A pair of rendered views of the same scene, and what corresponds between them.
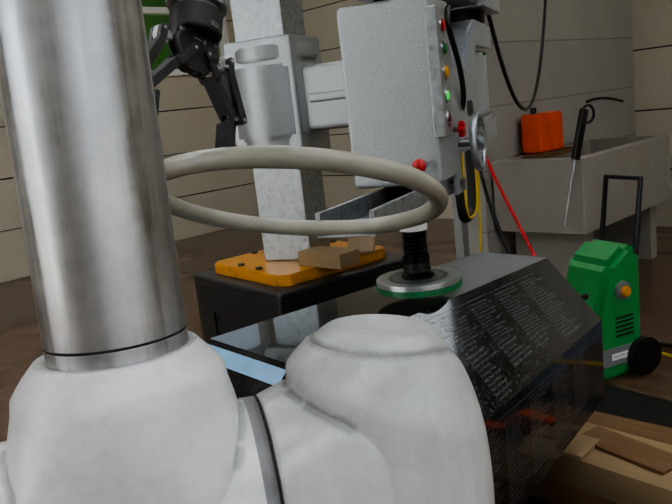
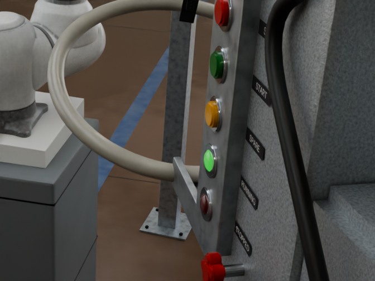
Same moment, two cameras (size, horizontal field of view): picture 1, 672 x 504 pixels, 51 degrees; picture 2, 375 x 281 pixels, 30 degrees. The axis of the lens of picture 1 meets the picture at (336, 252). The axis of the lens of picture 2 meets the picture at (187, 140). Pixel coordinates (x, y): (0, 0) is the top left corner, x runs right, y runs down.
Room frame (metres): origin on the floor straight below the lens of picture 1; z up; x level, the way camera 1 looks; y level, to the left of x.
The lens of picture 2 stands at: (2.11, -0.71, 1.62)
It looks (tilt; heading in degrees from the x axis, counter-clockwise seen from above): 25 degrees down; 140
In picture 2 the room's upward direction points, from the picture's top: 5 degrees clockwise
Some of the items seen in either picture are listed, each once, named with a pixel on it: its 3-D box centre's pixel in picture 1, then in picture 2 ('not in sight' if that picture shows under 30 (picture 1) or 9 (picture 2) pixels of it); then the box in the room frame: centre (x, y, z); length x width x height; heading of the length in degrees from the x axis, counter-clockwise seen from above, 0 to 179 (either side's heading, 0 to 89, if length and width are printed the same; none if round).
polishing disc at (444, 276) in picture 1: (418, 278); not in sight; (1.75, -0.20, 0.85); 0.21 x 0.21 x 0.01
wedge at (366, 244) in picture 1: (360, 242); not in sight; (2.59, -0.10, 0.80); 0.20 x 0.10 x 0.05; 173
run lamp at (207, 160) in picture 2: not in sight; (211, 160); (1.64, -0.29, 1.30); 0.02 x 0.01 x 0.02; 157
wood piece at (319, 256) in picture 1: (328, 257); not in sight; (2.39, 0.03, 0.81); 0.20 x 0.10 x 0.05; 45
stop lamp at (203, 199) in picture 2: not in sight; (206, 204); (1.64, -0.29, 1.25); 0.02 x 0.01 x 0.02; 157
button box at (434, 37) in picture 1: (438, 72); (229, 113); (1.65, -0.28, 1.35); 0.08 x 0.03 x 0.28; 157
